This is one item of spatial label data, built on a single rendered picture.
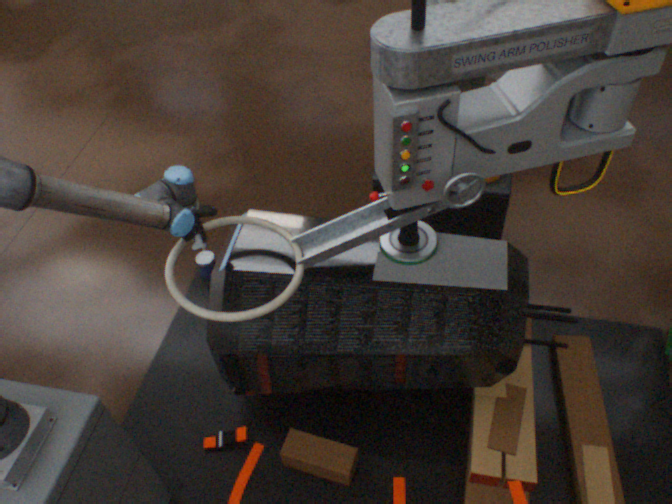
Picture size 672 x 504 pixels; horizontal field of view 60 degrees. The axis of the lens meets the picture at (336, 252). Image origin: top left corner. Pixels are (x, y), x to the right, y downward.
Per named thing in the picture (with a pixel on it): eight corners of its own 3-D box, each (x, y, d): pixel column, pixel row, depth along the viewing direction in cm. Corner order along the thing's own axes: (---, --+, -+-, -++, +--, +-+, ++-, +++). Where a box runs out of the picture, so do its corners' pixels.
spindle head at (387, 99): (468, 156, 214) (484, 42, 181) (494, 195, 200) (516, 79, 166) (373, 176, 210) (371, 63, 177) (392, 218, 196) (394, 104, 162)
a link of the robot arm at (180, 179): (156, 172, 196) (180, 158, 201) (163, 199, 205) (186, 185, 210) (173, 185, 191) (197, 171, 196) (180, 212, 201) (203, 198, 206)
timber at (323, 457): (283, 465, 251) (279, 453, 242) (293, 439, 258) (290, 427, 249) (350, 486, 243) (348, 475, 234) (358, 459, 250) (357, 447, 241)
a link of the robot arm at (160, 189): (144, 207, 185) (176, 188, 191) (124, 192, 191) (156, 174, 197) (152, 229, 191) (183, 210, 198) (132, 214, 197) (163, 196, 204)
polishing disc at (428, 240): (448, 244, 221) (448, 242, 220) (404, 271, 213) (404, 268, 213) (412, 213, 233) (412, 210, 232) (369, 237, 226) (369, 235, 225)
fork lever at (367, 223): (464, 165, 215) (462, 155, 211) (486, 199, 202) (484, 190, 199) (293, 239, 221) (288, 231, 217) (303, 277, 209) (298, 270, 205)
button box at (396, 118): (413, 181, 187) (416, 106, 166) (416, 187, 185) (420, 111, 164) (389, 187, 186) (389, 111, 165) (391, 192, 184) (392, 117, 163)
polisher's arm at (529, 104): (592, 138, 222) (633, 13, 186) (627, 176, 207) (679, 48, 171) (407, 178, 214) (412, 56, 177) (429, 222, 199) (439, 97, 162)
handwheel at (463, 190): (472, 185, 200) (477, 151, 188) (484, 205, 193) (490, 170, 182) (430, 195, 198) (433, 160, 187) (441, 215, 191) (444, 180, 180)
